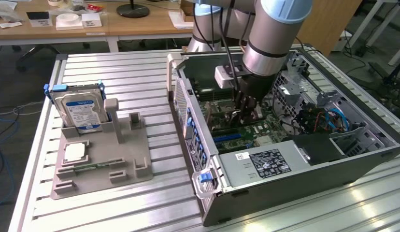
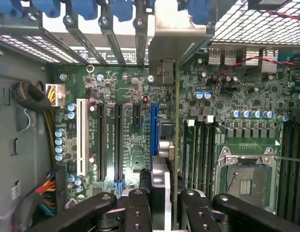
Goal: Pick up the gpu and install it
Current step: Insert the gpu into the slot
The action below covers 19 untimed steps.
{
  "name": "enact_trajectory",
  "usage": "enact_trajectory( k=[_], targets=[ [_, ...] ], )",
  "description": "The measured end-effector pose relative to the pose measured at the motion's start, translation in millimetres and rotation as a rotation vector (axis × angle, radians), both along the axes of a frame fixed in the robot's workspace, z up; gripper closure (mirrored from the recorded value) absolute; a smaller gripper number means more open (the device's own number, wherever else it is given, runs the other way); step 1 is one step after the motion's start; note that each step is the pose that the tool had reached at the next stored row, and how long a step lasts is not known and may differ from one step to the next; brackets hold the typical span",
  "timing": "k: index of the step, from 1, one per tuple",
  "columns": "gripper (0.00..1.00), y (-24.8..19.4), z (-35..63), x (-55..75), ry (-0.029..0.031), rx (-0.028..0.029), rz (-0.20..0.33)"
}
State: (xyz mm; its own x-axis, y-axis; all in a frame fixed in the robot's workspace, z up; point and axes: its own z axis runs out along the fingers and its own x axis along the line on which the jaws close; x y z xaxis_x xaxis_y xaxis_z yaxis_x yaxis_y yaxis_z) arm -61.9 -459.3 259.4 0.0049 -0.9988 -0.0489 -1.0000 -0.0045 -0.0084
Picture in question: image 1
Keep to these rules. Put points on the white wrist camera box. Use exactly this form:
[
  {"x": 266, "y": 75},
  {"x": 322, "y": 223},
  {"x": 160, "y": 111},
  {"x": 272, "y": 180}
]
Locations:
[{"x": 224, "y": 77}]

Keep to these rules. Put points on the perforated metal drive cage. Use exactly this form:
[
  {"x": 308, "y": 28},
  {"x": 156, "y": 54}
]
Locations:
[{"x": 289, "y": 94}]

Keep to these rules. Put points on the long wooden desk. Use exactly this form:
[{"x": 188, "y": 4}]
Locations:
[{"x": 132, "y": 26}]

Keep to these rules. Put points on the blue expansion slot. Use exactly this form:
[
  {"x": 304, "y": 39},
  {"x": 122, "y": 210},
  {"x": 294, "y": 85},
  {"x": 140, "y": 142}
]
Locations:
[{"x": 228, "y": 138}]

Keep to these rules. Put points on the silver hard disk blue label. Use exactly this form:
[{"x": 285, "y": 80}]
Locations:
[{"x": 80, "y": 113}]

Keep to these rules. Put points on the grey plastic parts rack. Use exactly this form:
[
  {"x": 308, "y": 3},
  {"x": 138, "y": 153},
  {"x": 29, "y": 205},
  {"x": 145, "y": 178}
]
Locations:
[{"x": 102, "y": 178}]

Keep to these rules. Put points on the wooden cabinet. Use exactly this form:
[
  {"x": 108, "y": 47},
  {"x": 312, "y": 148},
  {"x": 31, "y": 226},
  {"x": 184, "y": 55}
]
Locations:
[{"x": 332, "y": 21}]

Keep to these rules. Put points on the green loose RAM stick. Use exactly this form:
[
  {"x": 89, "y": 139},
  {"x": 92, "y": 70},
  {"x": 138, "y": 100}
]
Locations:
[{"x": 92, "y": 166}]

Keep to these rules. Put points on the white box with tape roll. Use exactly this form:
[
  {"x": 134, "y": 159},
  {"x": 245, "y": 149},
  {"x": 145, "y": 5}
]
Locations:
[{"x": 69, "y": 21}]

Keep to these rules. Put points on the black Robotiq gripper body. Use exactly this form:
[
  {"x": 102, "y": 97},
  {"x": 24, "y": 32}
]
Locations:
[{"x": 256, "y": 85}]

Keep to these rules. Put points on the small white labelled box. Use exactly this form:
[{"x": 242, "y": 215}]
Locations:
[{"x": 90, "y": 20}]

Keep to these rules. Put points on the white and red card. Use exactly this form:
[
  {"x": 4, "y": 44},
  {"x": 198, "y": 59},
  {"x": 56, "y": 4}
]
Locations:
[{"x": 9, "y": 24}]

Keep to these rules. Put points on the grey open PC case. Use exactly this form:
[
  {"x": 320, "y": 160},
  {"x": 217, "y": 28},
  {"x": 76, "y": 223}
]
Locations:
[{"x": 284, "y": 188}]

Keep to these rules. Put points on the white desk frame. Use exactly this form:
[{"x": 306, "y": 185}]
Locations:
[{"x": 373, "y": 21}]

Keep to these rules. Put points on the white paper stack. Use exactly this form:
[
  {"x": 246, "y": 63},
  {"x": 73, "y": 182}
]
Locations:
[{"x": 178, "y": 20}]

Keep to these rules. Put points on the blue case latch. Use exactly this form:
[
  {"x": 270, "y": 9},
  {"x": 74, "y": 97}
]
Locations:
[{"x": 204, "y": 178}]

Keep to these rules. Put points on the black and white box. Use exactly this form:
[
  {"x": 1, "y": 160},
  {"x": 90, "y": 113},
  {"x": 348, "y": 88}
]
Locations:
[{"x": 38, "y": 19}]

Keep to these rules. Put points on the black floor stand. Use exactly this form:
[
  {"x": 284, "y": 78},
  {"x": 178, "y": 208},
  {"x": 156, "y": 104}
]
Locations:
[{"x": 392, "y": 79}]

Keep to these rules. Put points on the silver CPU chip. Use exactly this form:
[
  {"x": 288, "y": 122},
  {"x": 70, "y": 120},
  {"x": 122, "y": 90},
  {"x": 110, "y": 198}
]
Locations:
[{"x": 73, "y": 153}]

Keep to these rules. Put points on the black chair base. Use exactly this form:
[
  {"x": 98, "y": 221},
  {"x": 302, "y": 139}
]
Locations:
[{"x": 41, "y": 52}]

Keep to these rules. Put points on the brown cardboard box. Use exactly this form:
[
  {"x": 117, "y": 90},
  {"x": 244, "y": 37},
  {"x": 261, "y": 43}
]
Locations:
[{"x": 186, "y": 7}]

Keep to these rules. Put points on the clear plastic bag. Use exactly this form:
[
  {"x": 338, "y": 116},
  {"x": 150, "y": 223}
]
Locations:
[{"x": 5, "y": 9}]

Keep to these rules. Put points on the beige tape roll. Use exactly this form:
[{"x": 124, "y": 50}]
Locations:
[{"x": 53, "y": 2}]

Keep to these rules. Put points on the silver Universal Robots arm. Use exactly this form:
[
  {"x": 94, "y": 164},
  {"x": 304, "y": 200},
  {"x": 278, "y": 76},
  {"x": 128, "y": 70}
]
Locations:
[{"x": 270, "y": 36}]

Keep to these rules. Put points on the green motherboard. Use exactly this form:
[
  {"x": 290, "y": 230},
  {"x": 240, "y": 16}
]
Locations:
[{"x": 261, "y": 131}]

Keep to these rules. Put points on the black round lamp base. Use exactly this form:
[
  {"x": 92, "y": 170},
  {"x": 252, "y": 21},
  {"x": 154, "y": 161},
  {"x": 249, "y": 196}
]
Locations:
[{"x": 132, "y": 10}]

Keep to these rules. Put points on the grey power supply unit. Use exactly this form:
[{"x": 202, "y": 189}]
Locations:
[{"x": 250, "y": 164}]

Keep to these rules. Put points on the red small packet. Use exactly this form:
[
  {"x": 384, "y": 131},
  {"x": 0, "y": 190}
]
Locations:
[{"x": 93, "y": 7}]

